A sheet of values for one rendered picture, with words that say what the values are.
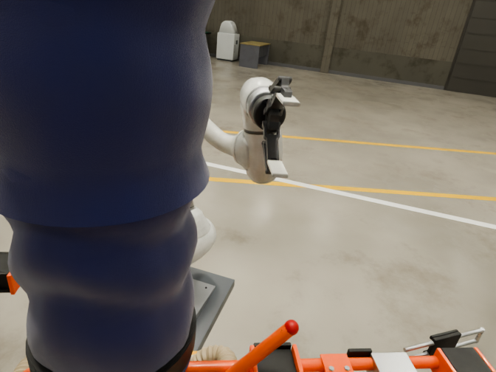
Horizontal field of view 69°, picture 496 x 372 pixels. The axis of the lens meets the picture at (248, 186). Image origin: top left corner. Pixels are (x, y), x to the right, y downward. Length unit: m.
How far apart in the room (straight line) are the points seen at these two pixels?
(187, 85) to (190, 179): 0.10
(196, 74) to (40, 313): 0.30
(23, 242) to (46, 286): 0.05
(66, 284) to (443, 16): 13.86
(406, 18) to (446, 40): 1.47
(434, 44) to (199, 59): 13.73
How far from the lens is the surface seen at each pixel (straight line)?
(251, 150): 0.96
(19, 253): 0.42
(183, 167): 0.36
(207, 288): 1.51
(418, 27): 13.94
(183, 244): 0.43
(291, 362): 0.69
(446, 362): 0.80
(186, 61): 0.33
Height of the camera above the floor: 1.78
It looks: 26 degrees down
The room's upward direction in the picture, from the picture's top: 6 degrees clockwise
